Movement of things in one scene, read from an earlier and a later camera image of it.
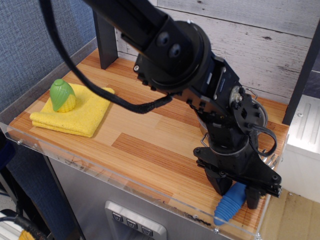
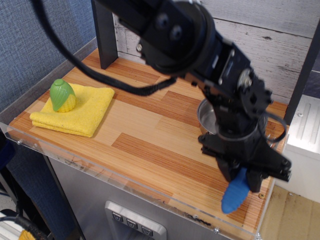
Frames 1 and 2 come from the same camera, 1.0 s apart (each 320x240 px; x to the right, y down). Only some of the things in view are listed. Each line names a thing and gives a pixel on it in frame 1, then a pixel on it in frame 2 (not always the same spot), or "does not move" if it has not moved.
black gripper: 232,159 to 252,152
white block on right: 299,163 does not move
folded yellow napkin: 85,119 does not move
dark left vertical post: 107,39 does not move
